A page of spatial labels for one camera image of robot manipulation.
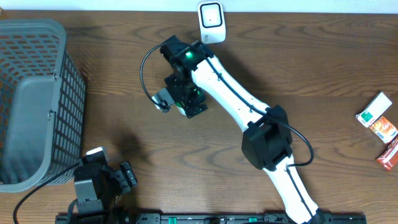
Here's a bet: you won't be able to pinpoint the white and green carton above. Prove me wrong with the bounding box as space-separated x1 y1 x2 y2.
355 91 392 128

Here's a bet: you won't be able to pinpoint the small orange box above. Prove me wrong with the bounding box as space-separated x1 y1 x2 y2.
369 116 397 144

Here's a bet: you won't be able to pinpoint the red chocolate bar wrapper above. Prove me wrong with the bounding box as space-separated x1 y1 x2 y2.
376 137 397 171

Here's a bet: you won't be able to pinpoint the green lid jar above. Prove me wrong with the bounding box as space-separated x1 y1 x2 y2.
175 102 186 116

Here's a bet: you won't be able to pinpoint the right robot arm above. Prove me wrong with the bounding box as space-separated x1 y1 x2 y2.
153 36 325 223

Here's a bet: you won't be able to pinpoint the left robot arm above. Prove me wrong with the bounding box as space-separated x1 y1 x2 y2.
65 161 137 224

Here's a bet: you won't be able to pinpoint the white barcode scanner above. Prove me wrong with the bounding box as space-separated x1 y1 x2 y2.
197 1 226 44

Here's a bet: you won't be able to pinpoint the grey plastic mesh basket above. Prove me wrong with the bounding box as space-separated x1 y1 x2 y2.
1 19 86 193

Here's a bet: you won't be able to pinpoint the black mounting rail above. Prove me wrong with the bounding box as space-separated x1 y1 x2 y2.
55 212 368 224

